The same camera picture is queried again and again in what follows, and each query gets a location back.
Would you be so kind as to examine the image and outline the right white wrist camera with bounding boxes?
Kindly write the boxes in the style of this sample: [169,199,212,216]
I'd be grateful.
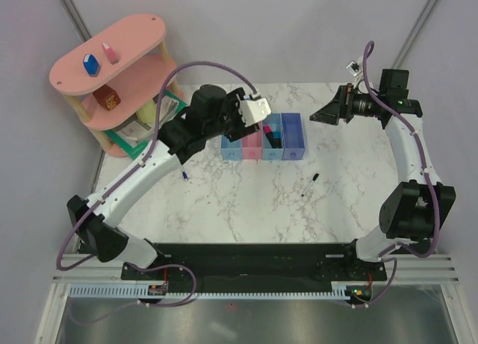
[346,56,364,89]

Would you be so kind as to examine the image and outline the pink black highlighter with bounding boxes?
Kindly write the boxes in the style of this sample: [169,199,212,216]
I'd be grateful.
[263,125,276,148]

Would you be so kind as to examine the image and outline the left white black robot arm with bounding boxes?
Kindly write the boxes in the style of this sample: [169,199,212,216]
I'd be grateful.
[66,84,271,279]

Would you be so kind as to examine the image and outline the pale yellow cylinder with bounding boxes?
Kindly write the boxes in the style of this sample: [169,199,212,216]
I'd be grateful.
[136,99,157,124]

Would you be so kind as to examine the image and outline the light blue bin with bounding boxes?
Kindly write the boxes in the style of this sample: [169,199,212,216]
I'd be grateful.
[262,113,284,160]
[220,136,243,161]

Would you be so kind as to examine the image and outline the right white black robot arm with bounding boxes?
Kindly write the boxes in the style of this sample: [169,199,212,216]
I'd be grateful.
[309,69,456,280]

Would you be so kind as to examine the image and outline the black marker pen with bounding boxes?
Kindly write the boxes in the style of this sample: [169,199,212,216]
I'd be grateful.
[301,172,320,197]

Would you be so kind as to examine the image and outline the light blue middle bin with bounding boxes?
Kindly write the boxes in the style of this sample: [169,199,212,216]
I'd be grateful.
[262,113,284,160]

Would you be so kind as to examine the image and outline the pink bin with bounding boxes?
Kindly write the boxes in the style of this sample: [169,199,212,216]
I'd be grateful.
[241,131,263,160]

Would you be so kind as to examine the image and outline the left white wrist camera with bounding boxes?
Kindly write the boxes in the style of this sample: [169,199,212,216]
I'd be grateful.
[239,93,272,127]

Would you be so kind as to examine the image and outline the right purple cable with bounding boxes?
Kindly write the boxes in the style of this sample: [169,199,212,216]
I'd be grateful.
[349,40,441,310]

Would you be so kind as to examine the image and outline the green spiral notebook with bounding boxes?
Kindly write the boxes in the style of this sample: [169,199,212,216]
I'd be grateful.
[104,90,187,160]

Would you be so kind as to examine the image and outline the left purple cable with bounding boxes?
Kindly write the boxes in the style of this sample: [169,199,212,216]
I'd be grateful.
[55,60,262,325]

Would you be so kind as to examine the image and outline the left white cable duct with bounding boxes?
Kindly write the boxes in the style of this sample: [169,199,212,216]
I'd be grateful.
[69,284,168,299]

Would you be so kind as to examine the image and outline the blue white eraser block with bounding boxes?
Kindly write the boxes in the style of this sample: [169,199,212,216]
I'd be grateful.
[83,54,100,77]

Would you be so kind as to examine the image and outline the right white cable duct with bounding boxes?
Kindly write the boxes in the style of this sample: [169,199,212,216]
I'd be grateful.
[331,281,350,301]

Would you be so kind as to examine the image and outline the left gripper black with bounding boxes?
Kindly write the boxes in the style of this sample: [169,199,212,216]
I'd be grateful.
[204,87,260,143]

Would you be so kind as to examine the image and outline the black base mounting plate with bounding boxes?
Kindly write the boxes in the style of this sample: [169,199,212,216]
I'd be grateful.
[121,243,387,295]

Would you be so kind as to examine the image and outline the pink white eraser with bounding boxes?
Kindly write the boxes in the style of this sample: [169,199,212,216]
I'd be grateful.
[102,42,119,64]

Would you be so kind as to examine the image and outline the purple cable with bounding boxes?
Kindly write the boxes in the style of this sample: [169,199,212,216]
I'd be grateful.
[55,60,262,325]
[349,40,441,310]

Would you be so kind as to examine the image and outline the light blue left bin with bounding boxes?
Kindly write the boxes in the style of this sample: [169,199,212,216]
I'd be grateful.
[220,136,243,161]

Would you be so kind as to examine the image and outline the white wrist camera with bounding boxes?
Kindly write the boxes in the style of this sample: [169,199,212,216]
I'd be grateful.
[239,93,272,127]
[346,56,364,89]

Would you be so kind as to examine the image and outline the purple blue bin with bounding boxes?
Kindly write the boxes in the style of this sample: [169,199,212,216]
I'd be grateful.
[282,113,305,160]

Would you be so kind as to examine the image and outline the red brown patterned box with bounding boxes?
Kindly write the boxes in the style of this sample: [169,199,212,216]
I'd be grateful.
[93,84,121,111]

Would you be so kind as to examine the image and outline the pink three-tier wooden shelf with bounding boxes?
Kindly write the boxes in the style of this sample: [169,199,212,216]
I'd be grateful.
[49,13,184,157]

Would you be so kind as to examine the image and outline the white cable duct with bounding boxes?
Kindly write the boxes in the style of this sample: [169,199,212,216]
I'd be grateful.
[69,284,168,299]
[331,281,350,301]

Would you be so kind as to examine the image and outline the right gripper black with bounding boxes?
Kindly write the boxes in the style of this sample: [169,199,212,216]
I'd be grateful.
[310,84,384,125]

